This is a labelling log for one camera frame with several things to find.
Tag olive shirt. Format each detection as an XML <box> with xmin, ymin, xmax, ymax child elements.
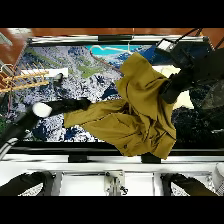
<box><xmin>62</xmin><ymin>51</ymin><xmax>178</xmax><ymax>160</ymax></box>

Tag white clothes hanger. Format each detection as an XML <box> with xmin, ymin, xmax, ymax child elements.
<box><xmin>89</xmin><ymin>44</ymin><xmax>134</xmax><ymax>55</ymax></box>

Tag white garment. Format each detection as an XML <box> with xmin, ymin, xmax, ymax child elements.
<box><xmin>160</xmin><ymin>65</ymin><xmax>195</xmax><ymax>111</ymax></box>

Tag brown clothes hanger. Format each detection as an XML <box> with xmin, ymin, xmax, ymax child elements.
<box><xmin>0</xmin><ymin>79</ymin><xmax>50</xmax><ymax>95</ymax></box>
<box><xmin>12</xmin><ymin>70</ymin><xmax>50</xmax><ymax>82</ymax></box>

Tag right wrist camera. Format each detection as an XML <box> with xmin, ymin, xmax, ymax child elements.
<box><xmin>155</xmin><ymin>37</ymin><xmax>177</xmax><ymax>52</ymax></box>

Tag black cable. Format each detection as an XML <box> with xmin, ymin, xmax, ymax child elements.
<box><xmin>174</xmin><ymin>27</ymin><xmax>205</xmax><ymax>45</ymax></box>

